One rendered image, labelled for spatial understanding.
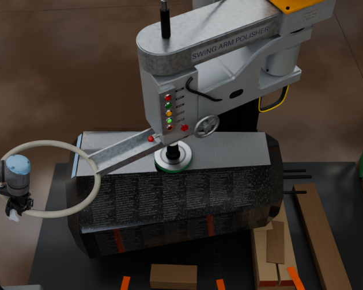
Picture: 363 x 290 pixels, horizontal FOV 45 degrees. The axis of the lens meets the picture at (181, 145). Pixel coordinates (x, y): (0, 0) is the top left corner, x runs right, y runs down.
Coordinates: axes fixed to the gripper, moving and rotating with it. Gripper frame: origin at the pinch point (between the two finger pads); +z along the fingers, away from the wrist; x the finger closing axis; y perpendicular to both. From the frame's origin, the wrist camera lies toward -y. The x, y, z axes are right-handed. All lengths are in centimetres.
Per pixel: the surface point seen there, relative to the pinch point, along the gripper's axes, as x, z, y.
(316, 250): 130, 50, 137
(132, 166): 70, 8, 19
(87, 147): 69, 14, -12
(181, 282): 66, 73, 73
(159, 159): 78, 0, 30
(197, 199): 79, 13, 59
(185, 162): 82, -4, 44
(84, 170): 55, 16, -3
